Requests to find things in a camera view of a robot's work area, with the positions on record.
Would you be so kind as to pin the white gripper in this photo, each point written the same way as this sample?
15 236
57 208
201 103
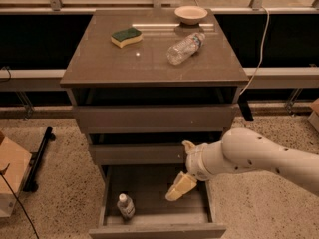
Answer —
193 163

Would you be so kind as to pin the small blue plastic bottle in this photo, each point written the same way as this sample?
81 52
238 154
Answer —
126 206

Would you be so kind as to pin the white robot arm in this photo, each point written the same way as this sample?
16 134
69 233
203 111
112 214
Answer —
241 150

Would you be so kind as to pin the grey open bottom drawer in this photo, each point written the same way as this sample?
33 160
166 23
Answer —
190 217

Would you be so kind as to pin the grey middle drawer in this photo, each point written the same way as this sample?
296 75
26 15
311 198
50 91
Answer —
129 154

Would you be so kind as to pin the grey drawer cabinet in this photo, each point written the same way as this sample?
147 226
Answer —
101 74

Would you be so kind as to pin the grey top drawer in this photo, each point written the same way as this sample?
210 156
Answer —
153 119

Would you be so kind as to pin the clear crushed water bottle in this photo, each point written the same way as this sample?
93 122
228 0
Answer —
181 51

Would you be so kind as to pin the brown box at right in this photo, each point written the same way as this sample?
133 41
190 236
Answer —
314 116

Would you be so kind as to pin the green yellow sponge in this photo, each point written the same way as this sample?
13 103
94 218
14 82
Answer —
126 37

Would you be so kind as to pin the beige ceramic bowl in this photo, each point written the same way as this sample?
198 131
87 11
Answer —
190 15

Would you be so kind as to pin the black tripod leg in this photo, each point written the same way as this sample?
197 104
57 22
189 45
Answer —
31 184

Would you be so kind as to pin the cardboard box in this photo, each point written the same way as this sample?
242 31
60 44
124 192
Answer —
14 163

